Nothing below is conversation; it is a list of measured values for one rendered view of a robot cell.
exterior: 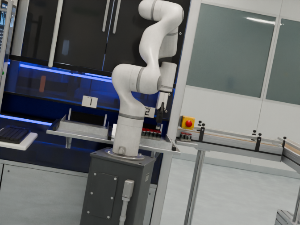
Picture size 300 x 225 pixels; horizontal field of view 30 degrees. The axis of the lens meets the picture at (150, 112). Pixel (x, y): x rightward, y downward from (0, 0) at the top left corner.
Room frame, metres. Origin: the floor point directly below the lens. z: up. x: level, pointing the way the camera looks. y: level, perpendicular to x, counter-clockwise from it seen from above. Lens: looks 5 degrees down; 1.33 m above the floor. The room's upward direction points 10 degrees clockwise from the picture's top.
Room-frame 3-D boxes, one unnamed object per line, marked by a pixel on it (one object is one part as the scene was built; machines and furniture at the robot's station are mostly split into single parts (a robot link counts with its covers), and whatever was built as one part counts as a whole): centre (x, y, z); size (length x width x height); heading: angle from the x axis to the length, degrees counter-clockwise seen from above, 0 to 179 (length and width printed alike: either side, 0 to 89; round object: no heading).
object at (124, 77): (2.60, 0.11, 1.16); 0.19 x 0.12 x 0.24; 75
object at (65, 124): (3.14, 0.35, 0.90); 0.34 x 0.26 x 0.04; 5
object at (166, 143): (3.06, 0.00, 0.90); 0.34 x 0.26 x 0.04; 4
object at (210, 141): (3.47, -0.51, 0.92); 0.69 x 0.16 x 0.16; 95
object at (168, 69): (3.09, -0.05, 1.26); 0.09 x 0.08 x 0.13; 75
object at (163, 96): (3.09, -0.06, 1.12); 0.10 x 0.08 x 0.11; 5
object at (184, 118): (3.30, -0.23, 0.99); 0.08 x 0.07 x 0.07; 5
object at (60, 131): (3.08, 0.17, 0.87); 0.70 x 0.48 x 0.02; 95
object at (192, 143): (3.35, -0.24, 0.87); 0.14 x 0.13 x 0.02; 5
